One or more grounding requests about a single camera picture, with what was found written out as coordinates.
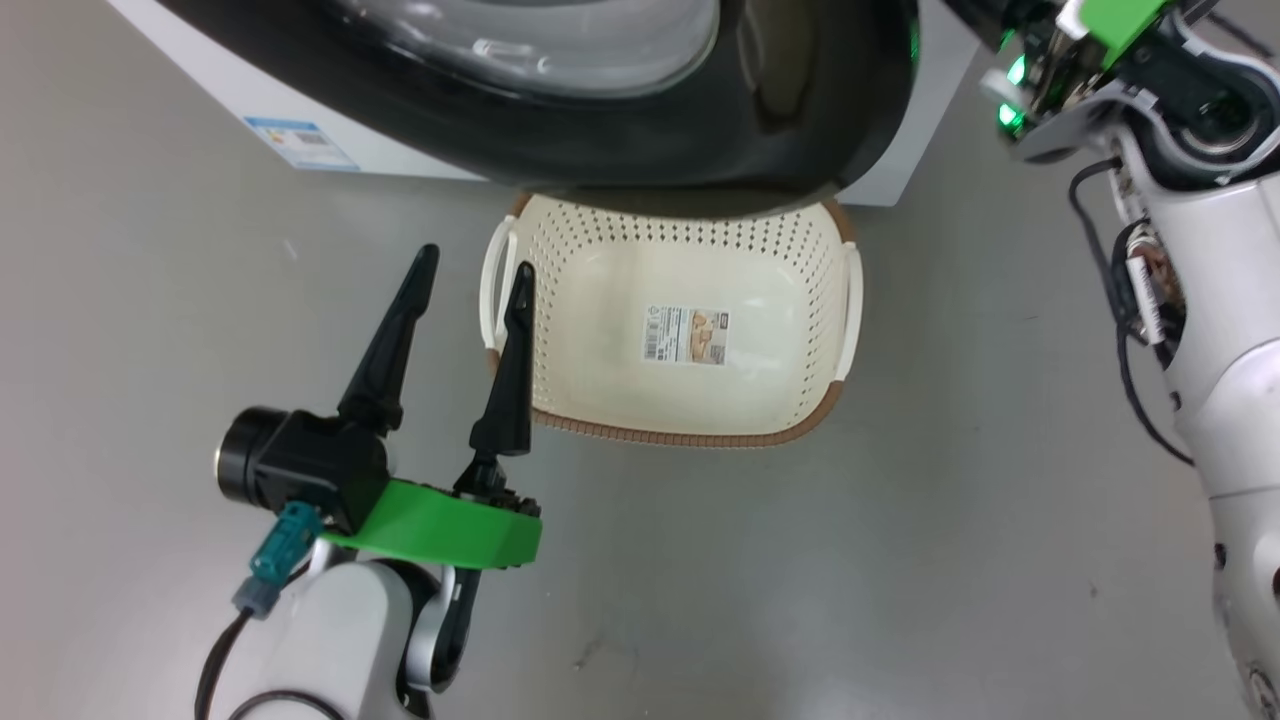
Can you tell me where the black glass washing machine door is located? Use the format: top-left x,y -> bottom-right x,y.
155,0 -> 921,218

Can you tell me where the teal left cable connector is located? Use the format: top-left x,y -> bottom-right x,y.
232,502 -> 324,619

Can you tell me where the blue energy label sticker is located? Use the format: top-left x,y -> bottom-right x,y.
245,117 -> 359,173

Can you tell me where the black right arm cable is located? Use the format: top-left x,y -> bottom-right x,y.
1068,158 -> 1197,467

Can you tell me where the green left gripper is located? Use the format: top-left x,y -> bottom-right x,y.
320,243 -> 543,571

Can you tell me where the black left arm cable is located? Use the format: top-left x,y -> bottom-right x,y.
195,608 -> 346,720

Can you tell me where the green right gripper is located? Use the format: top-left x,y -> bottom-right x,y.
982,0 -> 1171,136

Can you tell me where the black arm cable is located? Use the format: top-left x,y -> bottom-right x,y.
1068,158 -> 1197,467
195,608 -> 346,720

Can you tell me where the cream perforated laundry basket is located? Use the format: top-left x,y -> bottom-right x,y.
480,193 -> 863,449

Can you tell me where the white washing machine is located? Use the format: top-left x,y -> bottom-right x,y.
105,0 -> 981,208

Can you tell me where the paper product label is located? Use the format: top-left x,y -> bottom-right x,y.
641,305 -> 731,366

